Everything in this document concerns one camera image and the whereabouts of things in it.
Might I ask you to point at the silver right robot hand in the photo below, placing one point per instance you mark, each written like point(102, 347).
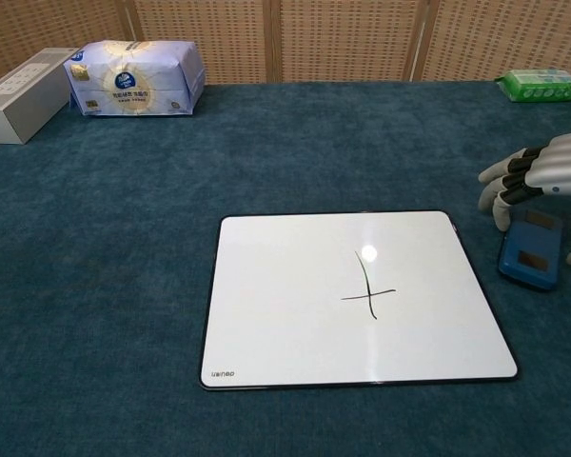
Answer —
point(561, 162)

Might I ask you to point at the blue whiteboard eraser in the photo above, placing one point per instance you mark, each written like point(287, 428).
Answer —
point(528, 278)

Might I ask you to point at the white dry-erase board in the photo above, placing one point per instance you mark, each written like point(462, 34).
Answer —
point(290, 309)

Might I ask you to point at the green wet wipes pack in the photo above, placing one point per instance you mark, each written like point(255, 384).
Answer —
point(537, 85)

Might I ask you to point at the wooden rattan folding screen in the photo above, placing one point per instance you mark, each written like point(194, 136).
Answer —
point(338, 38)

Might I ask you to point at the white and blue tissue pack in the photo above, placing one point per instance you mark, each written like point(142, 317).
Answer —
point(133, 81)

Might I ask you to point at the teal carpet table cover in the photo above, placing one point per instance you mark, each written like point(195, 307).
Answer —
point(124, 238)

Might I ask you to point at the long grey power strip box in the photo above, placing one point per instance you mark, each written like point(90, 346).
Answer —
point(14, 105)

